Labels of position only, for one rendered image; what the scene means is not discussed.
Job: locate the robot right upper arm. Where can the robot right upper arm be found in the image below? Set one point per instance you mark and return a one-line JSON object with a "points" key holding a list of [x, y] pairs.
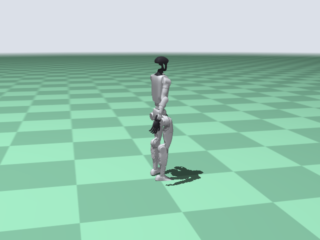
{"points": [[166, 82]]}

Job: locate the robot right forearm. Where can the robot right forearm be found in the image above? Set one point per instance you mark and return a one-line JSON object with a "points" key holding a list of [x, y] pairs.
{"points": [[161, 107]]}

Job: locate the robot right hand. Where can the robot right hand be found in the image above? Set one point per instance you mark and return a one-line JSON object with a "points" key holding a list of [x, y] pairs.
{"points": [[156, 126]]}

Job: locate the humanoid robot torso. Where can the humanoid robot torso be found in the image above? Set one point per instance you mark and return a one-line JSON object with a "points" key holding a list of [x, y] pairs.
{"points": [[156, 91]]}

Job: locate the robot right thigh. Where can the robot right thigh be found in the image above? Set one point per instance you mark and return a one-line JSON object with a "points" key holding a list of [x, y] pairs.
{"points": [[167, 131]]}

